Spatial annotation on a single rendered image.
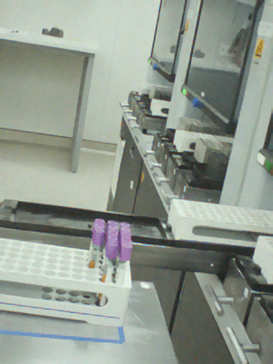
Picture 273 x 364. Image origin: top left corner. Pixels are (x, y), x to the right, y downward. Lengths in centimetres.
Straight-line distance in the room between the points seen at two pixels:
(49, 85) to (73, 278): 388
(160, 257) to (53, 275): 38
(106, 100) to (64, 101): 34
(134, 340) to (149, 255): 36
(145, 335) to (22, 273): 19
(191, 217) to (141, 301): 30
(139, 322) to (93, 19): 388
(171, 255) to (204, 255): 7
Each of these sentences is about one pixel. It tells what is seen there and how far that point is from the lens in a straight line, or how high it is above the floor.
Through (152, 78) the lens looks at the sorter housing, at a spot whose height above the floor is 89.
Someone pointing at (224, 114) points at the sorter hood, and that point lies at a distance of 155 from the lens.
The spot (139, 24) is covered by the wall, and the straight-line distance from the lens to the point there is 460.
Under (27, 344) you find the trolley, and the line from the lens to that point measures 74.
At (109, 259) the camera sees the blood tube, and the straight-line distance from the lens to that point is 76.
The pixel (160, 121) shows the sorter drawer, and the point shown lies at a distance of 234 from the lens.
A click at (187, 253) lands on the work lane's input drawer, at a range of 113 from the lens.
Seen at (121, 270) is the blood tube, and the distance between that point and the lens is 77.
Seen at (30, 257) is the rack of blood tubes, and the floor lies 88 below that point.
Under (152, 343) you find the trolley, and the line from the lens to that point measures 79.
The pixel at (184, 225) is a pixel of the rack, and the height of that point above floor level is 85.
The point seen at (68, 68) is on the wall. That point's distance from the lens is 460.
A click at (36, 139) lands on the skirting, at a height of 4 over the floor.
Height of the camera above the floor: 125
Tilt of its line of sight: 17 degrees down
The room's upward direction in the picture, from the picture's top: 11 degrees clockwise
